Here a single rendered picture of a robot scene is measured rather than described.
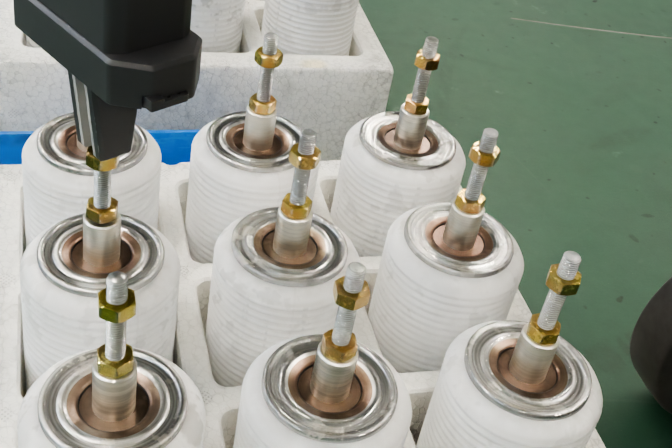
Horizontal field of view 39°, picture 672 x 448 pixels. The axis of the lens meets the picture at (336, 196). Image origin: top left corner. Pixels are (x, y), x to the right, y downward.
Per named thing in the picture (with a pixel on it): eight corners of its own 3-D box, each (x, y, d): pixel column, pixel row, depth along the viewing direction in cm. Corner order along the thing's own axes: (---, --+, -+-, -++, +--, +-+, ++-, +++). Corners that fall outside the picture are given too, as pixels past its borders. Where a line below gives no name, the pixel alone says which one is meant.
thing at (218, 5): (226, 94, 110) (241, -56, 99) (238, 141, 103) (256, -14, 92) (140, 92, 107) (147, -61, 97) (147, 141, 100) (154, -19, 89)
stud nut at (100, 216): (79, 214, 56) (79, 203, 56) (98, 200, 58) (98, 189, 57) (106, 228, 56) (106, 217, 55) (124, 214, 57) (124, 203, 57)
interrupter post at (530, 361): (552, 372, 57) (568, 333, 55) (535, 395, 55) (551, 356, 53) (516, 352, 58) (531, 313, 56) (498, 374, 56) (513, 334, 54)
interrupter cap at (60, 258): (16, 241, 59) (15, 232, 58) (127, 206, 63) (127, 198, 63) (71, 318, 55) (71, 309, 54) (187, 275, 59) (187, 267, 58)
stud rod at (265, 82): (257, 121, 71) (269, 29, 66) (268, 126, 70) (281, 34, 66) (250, 127, 70) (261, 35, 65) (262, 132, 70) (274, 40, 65)
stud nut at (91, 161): (79, 162, 54) (78, 150, 54) (98, 149, 55) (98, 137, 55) (106, 176, 54) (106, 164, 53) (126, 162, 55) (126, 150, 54)
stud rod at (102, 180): (89, 235, 57) (89, 131, 53) (100, 227, 58) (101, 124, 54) (103, 242, 57) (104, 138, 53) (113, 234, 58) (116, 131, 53)
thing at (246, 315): (170, 414, 72) (185, 230, 62) (269, 362, 78) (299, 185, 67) (247, 504, 67) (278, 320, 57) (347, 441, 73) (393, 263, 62)
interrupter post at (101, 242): (74, 252, 59) (74, 210, 57) (110, 241, 60) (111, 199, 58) (92, 276, 57) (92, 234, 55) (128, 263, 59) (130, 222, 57)
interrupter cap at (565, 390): (607, 371, 58) (611, 363, 57) (557, 447, 53) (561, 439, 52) (498, 309, 61) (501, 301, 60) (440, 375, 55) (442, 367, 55)
